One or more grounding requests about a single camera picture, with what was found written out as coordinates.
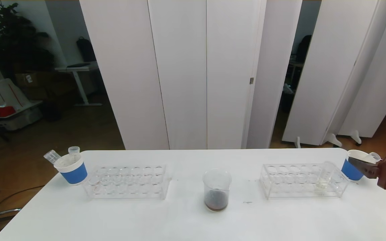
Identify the test tube with red liquid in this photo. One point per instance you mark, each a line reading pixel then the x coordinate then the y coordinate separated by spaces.
pixel 373 156
pixel 53 156

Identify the test tube with yellowish liquid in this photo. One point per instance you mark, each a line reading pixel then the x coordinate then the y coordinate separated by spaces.
pixel 323 180

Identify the test tube with blue liquid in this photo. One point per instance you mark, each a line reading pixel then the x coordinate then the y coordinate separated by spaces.
pixel 74 152

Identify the clear acrylic test tube rack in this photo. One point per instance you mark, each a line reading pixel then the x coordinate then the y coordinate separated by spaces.
pixel 129 187
pixel 293 187

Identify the clear glass beaker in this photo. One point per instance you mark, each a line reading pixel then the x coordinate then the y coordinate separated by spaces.
pixel 216 201

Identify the blue and white paper cup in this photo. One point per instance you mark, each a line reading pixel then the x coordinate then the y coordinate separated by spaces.
pixel 74 174
pixel 348 172

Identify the white partition panel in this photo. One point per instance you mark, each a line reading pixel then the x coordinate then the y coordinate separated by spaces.
pixel 320 67
pixel 273 67
pixel 374 83

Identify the black backpack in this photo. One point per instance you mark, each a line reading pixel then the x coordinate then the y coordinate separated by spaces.
pixel 85 50

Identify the white standing desk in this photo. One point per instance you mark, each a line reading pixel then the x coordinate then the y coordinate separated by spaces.
pixel 77 68

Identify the brown cardboard box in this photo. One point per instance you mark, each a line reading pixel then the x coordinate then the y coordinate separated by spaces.
pixel 28 80

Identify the white wheeled machine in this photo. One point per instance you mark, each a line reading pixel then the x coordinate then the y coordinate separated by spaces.
pixel 15 97

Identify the dark green potted plant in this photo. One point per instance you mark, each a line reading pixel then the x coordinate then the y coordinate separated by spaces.
pixel 15 40

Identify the grey metal frame bar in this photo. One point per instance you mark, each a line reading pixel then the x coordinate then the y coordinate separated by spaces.
pixel 2 213

